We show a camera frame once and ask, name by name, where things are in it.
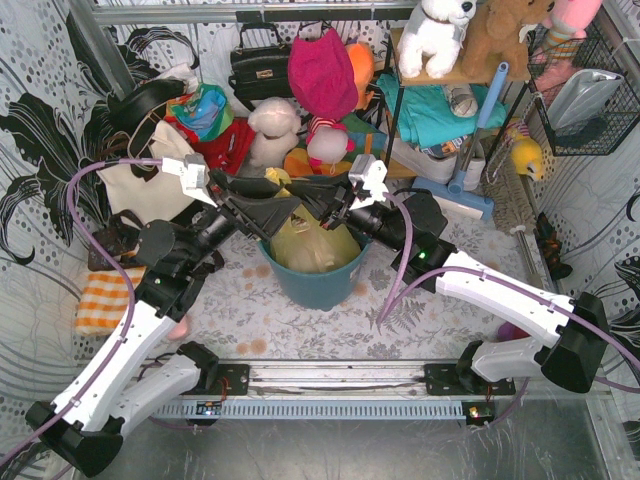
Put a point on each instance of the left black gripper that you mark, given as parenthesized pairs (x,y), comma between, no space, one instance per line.
(228,206)

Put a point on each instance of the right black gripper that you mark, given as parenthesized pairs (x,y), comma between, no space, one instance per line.
(338,205)

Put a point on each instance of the yellow trash bag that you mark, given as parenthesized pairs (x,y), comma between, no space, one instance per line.
(303,246)

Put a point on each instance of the teal trash bin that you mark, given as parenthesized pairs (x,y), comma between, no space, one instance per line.
(321,291)

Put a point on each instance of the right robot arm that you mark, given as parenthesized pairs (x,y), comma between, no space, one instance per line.
(565,339)

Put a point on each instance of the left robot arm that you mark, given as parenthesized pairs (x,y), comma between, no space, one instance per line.
(176,260)

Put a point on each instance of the colorful printed bag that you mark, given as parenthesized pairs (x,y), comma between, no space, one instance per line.
(201,116)

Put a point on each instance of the cream canvas tote bag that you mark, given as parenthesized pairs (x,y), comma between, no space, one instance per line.
(161,196)

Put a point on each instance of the magenta cloth bag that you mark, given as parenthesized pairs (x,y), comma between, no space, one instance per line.
(321,76)

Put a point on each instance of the brown patterned bag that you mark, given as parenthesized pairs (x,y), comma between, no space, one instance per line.
(119,239)

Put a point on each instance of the red cloth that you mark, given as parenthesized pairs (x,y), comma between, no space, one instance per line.
(229,150)

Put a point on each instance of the rainbow striped cloth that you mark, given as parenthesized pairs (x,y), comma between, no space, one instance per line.
(297,163)

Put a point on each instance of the cream plush lamb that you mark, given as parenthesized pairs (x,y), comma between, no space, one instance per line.
(276,125)

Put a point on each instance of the white sneaker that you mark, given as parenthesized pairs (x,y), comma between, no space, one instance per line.
(440,162)

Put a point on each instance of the black leather handbag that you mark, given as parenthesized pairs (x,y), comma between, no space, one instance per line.
(262,72)

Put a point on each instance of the teal folded cloth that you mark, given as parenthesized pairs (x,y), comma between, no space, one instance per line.
(425,117)

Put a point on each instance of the orange plush toy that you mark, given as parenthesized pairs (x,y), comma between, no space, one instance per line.
(362,61)

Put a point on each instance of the pink eyeglass case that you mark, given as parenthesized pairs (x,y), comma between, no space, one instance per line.
(179,331)

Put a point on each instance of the orange checkered towel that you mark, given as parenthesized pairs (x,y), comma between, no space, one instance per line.
(102,304)

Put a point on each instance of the white plush dog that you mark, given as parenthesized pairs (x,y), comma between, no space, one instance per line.
(433,36)

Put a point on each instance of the yellow plush duck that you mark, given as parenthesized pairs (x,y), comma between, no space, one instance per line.
(526,154)

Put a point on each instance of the orange purple sock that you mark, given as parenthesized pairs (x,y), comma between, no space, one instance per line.
(508,332)

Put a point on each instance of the brown teddy bear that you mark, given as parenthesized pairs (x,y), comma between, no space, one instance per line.
(499,28)

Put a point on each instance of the silver foil pouch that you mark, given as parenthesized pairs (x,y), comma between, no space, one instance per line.
(583,95)

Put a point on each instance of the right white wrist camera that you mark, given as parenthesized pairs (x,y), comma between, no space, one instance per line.
(367,176)

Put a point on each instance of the blue handled mop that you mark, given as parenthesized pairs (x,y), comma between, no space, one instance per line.
(452,195)

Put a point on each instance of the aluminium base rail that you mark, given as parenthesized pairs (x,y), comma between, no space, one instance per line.
(304,390)

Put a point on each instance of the black wire basket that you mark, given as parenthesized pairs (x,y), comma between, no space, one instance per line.
(550,69)

